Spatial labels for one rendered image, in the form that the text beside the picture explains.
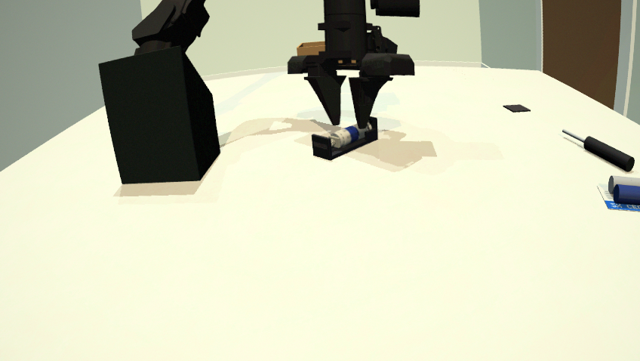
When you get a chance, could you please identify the black-handled screwdriver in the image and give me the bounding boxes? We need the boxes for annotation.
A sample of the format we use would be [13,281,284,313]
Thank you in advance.
[562,129,635,172]

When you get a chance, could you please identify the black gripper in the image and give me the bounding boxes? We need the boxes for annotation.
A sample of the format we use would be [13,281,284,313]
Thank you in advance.
[287,14,415,129]

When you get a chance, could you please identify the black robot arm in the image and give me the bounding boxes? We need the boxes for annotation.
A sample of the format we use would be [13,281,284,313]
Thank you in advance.
[132,0,420,55]

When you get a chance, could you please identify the black battery holder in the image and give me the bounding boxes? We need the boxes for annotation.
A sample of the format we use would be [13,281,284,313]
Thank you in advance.
[312,116,378,161]

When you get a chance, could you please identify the silver and blue cylindrical battery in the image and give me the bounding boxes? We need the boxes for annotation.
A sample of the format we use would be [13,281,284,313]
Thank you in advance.
[331,123,372,147]

